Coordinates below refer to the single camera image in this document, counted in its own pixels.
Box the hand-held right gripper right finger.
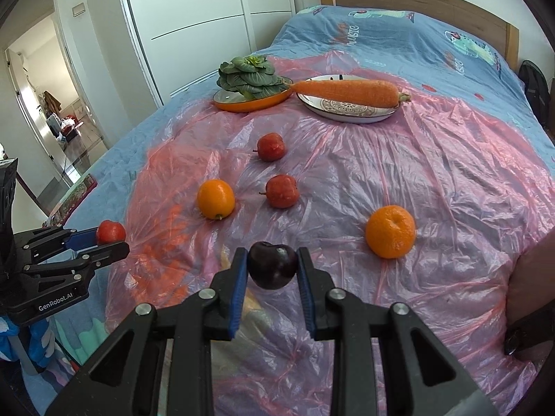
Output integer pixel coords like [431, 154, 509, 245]
[296, 247, 488, 416]

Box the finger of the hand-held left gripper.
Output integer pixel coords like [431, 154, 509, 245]
[16, 226, 100, 255]
[25, 242, 131, 286]

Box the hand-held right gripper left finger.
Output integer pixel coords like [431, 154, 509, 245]
[45, 247, 250, 416]

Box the red apple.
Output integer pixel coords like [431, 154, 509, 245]
[260, 174, 299, 209]
[95, 220, 127, 245]
[254, 133, 287, 162]

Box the dark purple plum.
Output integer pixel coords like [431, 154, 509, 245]
[247, 241, 300, 290]

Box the orange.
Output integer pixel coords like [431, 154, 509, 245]
[197, 179, 236, 221]
[365, 205, 417, 260]

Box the blue white cloth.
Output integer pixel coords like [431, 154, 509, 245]
[0, 315, 59, 375]

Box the phone in red case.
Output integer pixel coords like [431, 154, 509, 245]
[47, 173, 100, 222]

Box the household items pile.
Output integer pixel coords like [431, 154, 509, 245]
[41, 91, 89, 148]

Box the pink plastic sheet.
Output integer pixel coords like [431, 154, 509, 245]
[104, 50, 553, 416]

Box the patterned ceramic plate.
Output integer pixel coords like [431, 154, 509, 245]
[297, 75, 402, 124]

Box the orange enamel pan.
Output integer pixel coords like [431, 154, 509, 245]
[212, 77, 293, 113]

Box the large carrot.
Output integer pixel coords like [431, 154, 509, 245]
[290, 79, 412, 109]

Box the green bok choy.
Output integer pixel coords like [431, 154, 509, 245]
[217, 55, 282, 99]

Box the white wardrobe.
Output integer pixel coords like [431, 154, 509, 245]
[115, 0, 300, 107]

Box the black backpack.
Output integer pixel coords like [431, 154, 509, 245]
[518, 60, 551, 128]

